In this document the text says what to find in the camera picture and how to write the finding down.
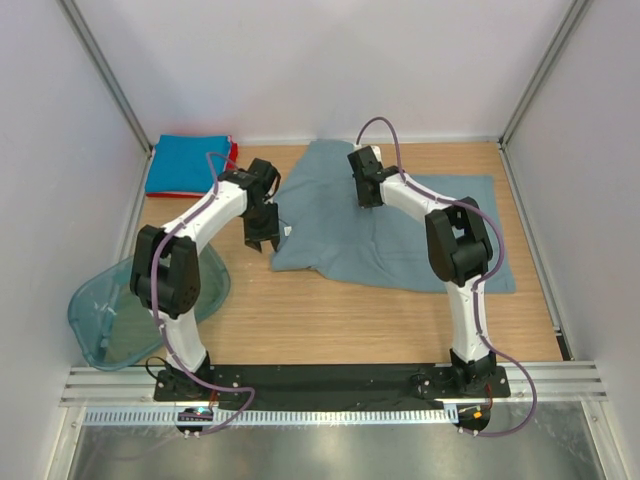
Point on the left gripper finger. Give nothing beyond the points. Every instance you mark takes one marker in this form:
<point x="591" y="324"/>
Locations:
<point x="275" y="242"/>
<point x="255" y="245"/>

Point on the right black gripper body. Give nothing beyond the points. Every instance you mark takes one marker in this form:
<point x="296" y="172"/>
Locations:
<point x="364" y="203"/>

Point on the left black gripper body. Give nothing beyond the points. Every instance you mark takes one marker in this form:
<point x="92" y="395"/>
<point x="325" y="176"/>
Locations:
<point x="261" y="223"/>

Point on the grey-blue t shirt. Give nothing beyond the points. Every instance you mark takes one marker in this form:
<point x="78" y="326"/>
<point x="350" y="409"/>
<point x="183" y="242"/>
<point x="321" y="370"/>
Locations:
<point x="324" y="229"/>

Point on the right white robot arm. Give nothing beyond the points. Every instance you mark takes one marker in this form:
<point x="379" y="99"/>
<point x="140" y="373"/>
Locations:
<point x="459" y="251"/>

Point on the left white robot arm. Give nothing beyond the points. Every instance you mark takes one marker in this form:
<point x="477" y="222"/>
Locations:
<point x="165" y="273"/>

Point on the folded red t shirt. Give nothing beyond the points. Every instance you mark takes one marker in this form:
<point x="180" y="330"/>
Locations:
<point x="232" y="150"/>

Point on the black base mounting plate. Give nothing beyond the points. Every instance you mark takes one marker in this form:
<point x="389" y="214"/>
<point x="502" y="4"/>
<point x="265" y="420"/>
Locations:
<point x="355" y="387"/>

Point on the translucent teal plastic basket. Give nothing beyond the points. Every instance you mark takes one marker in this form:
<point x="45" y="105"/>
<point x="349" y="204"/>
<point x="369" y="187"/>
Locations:
<point x="114" y="330"/>

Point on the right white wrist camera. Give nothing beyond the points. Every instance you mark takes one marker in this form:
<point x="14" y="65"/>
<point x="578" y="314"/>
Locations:
<point x="369" y="151"/>

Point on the slotted grey cable duct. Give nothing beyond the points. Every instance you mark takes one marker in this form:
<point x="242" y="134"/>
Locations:
<point x="198" y="417"/>

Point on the aluminium extrusion rail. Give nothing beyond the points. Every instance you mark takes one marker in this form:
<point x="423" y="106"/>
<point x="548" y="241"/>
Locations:
<point x="554" y="381"/>

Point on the right aluminium frame post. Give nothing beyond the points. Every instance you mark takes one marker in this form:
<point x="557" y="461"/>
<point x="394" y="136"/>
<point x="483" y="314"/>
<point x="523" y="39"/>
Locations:
<point x="568" y="25"/>

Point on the aluminium frame post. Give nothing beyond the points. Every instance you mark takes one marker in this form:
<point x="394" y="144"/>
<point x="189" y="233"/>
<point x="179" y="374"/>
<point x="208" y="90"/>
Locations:
<point x="568" y="25"/>
<point x="89" y="43"/>

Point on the left aluminium frame post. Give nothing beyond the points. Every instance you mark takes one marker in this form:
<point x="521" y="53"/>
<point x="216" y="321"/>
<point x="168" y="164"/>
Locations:
<point x="89" y="43"/>

